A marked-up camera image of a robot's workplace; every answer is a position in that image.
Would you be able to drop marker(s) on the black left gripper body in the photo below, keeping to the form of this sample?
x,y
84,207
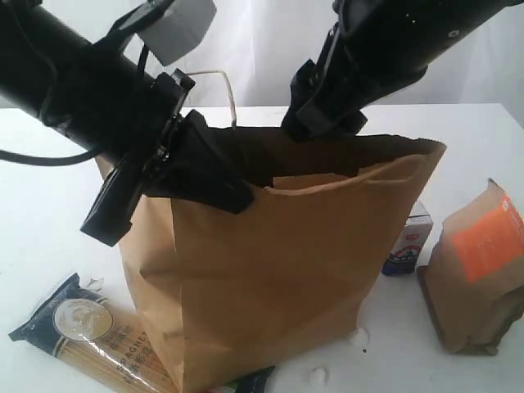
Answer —
x,y
130,120

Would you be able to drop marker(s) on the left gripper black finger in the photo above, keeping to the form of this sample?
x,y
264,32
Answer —
x,y
194,167

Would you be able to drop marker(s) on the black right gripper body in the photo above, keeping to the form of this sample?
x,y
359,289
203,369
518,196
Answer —
x,y
363,59

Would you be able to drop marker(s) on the brown paper shopping bag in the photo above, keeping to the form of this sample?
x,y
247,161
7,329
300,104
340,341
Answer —
x,y
223,295

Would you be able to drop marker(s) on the small white milk carton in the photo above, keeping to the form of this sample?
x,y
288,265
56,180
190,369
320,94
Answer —
x,y
404,256

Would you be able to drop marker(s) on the brown pouch with orange label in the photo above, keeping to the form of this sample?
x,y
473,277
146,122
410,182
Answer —
x,y
473,282

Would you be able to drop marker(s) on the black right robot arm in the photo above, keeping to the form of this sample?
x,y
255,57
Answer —
x,y
439,24

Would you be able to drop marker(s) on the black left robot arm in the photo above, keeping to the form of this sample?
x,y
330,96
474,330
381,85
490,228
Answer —
x,y
37,48

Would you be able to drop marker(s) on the white backdrop curtain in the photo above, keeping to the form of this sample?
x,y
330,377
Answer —
x,y
260,45

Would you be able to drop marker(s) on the spaghetti packet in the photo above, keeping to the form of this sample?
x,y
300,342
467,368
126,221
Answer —
x,y
89,332

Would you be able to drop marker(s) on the white crumpled ball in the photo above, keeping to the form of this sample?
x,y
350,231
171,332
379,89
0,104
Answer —
x,y
359,338
318,376

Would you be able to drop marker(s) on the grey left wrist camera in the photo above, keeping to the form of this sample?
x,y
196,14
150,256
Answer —
x,y
180,30

